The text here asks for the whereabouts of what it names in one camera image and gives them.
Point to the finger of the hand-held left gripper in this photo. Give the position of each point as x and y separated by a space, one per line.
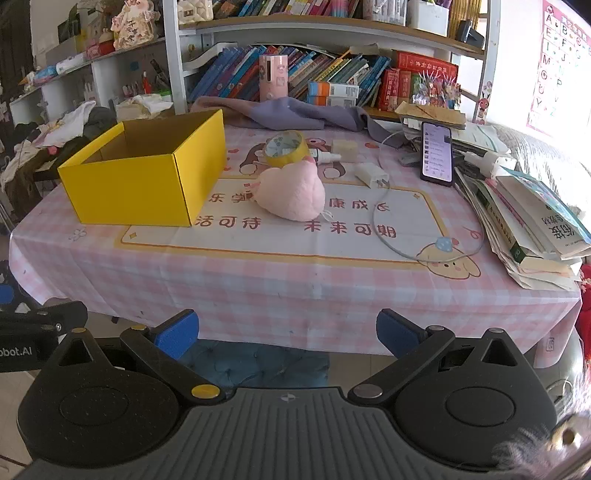
7 295
55 316

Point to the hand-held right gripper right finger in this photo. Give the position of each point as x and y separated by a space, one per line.
397 330

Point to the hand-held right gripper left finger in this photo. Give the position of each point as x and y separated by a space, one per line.
178 334

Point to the yellow cardboard box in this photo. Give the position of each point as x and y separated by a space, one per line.
138 184

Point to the white charger adapter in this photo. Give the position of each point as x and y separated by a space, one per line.
369 175

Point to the pink plush toy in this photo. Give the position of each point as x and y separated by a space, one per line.
291 189

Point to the small beige block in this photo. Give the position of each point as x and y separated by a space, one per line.
345 150

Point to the small white dropper bottle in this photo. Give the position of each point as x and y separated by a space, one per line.
325 157

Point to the yellow tape roll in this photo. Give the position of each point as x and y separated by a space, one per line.
276 161

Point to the pink cylinder container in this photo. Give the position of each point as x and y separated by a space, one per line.
274 78

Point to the pile of clothes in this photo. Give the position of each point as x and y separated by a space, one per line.
60 129

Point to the stack of books and papers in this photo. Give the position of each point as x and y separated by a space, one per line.
531 217

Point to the grey furry clothing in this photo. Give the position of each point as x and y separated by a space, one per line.
531 450

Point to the black smartphone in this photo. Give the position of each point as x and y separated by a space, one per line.
436 152

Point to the white plastic bottle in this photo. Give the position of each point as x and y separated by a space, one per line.
489 164

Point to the stack of paper documents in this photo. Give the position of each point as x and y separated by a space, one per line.
475 138

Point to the brown kraft paper envelopes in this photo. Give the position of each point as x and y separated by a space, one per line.
434 115

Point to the blue wet wipes pack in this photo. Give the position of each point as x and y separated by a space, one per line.
45 74

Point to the cream cloth tissue box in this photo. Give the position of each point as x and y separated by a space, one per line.
143 107

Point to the orange blue white carton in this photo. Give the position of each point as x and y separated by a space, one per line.
330 101
332 88

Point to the white wet wipes pack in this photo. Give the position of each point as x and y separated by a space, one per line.
71 62

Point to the white side shelf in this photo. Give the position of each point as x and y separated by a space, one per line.
106 74

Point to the colourful paper ornament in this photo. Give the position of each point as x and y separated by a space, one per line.
436 90

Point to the pink and purple cloth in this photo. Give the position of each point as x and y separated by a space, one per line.
286 113

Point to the red boxed book set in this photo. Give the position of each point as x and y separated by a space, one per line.
397 78

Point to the row of colourful children's books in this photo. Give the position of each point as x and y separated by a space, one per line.
231 74

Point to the white metal bookshelf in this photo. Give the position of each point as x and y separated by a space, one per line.
173 60

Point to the black device on shelf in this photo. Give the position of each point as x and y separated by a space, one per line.
468 31

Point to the plain white pen holder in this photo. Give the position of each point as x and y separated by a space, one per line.
428 18

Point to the white pen holder with pens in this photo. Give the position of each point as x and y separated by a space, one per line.
383 11

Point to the cream quilted handbag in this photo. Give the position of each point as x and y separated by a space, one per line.
194 9

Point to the row of thin picture books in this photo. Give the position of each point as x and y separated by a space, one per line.
286 7

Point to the alphabet wall poster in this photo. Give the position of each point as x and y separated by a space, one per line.
561 60

